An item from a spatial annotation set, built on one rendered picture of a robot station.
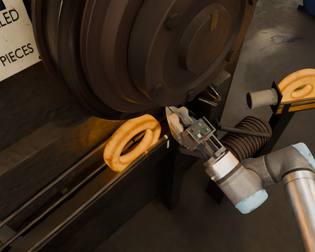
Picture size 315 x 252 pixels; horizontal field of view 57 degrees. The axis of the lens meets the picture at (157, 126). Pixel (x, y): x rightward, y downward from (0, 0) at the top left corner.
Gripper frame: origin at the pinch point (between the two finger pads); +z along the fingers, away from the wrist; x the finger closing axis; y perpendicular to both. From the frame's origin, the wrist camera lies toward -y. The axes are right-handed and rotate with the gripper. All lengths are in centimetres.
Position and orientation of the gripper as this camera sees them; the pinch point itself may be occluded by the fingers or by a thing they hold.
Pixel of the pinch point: (168, 110)
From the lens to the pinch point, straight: 88.7
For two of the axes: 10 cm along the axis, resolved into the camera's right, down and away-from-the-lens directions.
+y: 2.1, -3.7, -9.1
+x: -7.4, 5.5, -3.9
